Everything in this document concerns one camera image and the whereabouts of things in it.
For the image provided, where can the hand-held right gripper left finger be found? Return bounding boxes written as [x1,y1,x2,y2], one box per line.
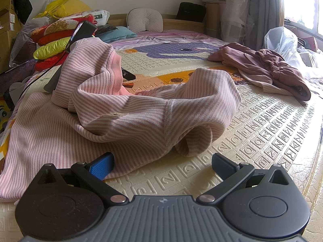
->
[37,152,129,205]

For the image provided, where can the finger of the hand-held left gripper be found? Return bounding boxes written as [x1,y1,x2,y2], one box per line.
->
[121,68,137,80]

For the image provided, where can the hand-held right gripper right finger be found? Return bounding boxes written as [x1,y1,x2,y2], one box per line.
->
[196,152,289,205]

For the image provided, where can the pink striped baby shirt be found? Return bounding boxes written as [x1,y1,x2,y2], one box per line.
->
[0,38,241,202]

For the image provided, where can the white wipes pack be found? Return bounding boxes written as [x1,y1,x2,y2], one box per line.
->
[68,9,111,27]

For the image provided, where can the dark glossy packet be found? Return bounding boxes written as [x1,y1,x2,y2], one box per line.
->
[96,25,119,37]

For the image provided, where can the red patterned fleece blanket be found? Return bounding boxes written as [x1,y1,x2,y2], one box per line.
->
[30,18,84,47]

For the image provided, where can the teal cloth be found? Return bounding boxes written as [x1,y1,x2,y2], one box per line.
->
[97,26,138,43]

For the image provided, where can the yellow puffer jacket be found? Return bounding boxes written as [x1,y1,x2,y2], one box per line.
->
[33,37,73,59]

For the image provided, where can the printed foam play mat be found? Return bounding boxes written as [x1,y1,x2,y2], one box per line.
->
[0,42,323,242]

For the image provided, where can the red fleece garment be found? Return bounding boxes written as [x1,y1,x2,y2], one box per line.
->
[34,52,70,72]

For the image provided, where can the beige dimpled pillow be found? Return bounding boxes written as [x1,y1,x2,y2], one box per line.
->
[126,8,164,33]

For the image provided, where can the grey translucent plastic bag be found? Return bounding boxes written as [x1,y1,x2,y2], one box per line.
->
[10,18,48,68]

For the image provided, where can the wooden headboard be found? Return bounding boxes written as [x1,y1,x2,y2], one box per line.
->
[108,13,206,34]

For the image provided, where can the black jacket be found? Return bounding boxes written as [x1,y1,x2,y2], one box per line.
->
[9,0,33,24]

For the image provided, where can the brown cardboard box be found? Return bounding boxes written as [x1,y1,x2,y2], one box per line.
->
[0,7,24,73]
[0,0,16,13]

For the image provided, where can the dark purple cloth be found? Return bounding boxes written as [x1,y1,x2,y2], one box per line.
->
[0,60,36,94]

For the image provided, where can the black bag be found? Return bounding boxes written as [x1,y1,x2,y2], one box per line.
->
[176,2,206,23]

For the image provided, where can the mauve striped garment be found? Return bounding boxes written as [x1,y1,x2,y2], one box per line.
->
[238,68,296,96]

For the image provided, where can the tall cardboard carton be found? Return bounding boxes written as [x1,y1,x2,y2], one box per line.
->
[203,1,225,39]

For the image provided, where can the mauve sweatshirt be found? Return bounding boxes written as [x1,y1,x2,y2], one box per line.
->
[209,42,273,86]

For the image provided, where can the yellow cartoon printed bag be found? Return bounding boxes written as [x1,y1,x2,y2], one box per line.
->
[0,98,12,134]

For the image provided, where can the mauve elastic-cuff pants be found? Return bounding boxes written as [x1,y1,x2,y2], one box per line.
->
[255,49,312,101]

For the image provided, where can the plastic wrapped bundle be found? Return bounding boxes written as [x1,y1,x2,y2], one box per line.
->
[217,0,255,47]

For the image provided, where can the white plastic bag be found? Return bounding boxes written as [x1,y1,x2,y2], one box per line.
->
[264,26,306,67]

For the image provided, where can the red book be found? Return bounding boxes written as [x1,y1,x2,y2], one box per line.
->
[301,36,318,52]

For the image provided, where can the grey and beige curtain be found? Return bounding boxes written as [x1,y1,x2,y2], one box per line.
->
[260,0,285,52]

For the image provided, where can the window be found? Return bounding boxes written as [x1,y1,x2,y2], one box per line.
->
[281,0,323,33]

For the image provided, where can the black cable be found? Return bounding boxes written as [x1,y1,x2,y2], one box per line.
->
[21,48,71,101]

